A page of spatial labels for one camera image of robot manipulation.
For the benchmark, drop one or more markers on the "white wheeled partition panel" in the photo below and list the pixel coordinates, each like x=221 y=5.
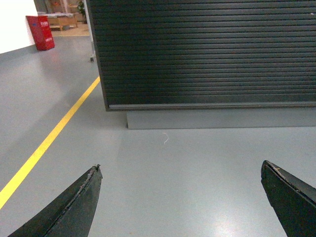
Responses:
x=92 y=57

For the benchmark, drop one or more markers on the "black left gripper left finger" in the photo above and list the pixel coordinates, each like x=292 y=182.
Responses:
x=71 y=213

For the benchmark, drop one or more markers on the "red fire extinguisher cabinet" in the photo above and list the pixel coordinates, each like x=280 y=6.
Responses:
x=41 y=32

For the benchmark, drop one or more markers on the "dark ribbed checkout counter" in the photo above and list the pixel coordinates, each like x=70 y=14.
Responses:
x=207 y=63

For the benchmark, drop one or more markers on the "green potted plant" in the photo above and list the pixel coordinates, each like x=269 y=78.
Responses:
x=81 y=8

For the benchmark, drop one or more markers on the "wooden crate pallet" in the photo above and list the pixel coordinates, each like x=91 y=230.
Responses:
x=62 y=19

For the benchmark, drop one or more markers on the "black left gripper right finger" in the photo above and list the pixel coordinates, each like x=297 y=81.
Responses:
x=293 y=200

